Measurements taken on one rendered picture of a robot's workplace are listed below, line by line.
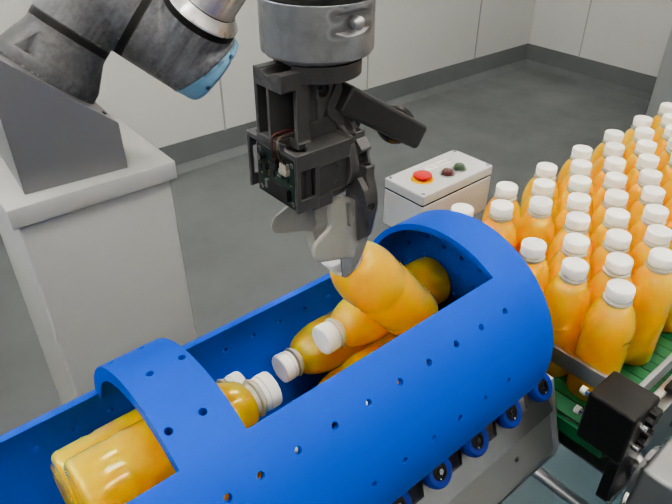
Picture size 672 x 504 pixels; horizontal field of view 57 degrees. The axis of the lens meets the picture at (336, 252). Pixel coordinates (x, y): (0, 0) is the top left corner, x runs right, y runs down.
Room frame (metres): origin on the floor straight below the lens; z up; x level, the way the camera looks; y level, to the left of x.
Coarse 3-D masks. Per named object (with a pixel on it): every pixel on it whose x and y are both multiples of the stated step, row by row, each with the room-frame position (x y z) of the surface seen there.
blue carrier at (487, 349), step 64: (448, 256) 0.69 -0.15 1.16; (512, 256) 0.61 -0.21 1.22; (256, 320) 0.61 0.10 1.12; (448, 320) 0.51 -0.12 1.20; (512, 320) 0.54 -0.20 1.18; (128, 384) 0.39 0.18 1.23; (192, 384) 0.39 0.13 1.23; (320, 384) 0.41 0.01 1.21; (384, 384) 0.43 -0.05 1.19; (448, 384) 0.46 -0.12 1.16; (512, 384) 0.51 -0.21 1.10; (0, 448) 0.40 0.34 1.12; (192, 448) 0.33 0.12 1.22; (256, 448) 0.34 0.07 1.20; (320, 448) 0.36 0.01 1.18; (384, 448) 0.39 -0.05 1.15; (448, 448) 0.44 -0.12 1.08
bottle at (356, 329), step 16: (416, 272) 0.67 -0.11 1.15; (432, 272) 0.68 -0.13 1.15; (432, 288) 0.66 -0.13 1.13; (448, 288) 0.67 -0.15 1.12; (336, 320) 0.59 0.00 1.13; (352, 320) 0.59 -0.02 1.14; (368, 320) 0.59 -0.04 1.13; (352, 336) 0.58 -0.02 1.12; (368, 336) 0.58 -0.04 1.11; (384, 336) 0.60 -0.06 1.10
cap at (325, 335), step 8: (320, 328) 0.58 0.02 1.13; (328, 328) 0.58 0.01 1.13; (336, 328) 0.58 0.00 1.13; (312, 336) 0.59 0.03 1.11; (320, 336) 0.58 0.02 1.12; (328, 336) 0.57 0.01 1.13; (336, 336) 0.57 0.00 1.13; (320, 344) 0.58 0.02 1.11; (328, 344) 0.56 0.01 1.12; (336, 344) 0.56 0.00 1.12; (328, 352) 0.56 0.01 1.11
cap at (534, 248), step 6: (528, 240) 0.82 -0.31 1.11; (534, 240) 0.82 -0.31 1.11; (540, 240) 0.82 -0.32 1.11; (522, 246) 0.81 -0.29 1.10; (528, 246) 0.80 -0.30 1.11; (534, 246) 0.80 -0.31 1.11; (540, 246) 0.80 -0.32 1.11; (546, 246) 0.80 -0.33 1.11; (522, 252) 0.80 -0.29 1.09; (528, 252) 0.79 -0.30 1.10; (534, 252) 0.79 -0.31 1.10; (540, 252) 0.79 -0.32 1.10; (534, 258) 0.79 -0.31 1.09; (540, 258) 0.79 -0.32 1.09
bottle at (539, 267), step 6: (528, 258) 0.80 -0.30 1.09; (528, 264) 0.79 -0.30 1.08; (534, 264) 0.79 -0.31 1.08; (540, 264) 0.79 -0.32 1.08; (546, 264) 0.80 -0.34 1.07; (534, 270) 0.79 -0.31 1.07; (540, 270) 0.79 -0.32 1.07; (546, 270) 0.79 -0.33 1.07; (540, 276) 0.78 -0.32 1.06; (546, 276) 0.79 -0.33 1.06; (540, 282) 0.78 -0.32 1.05; (546, 282) 0.78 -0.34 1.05
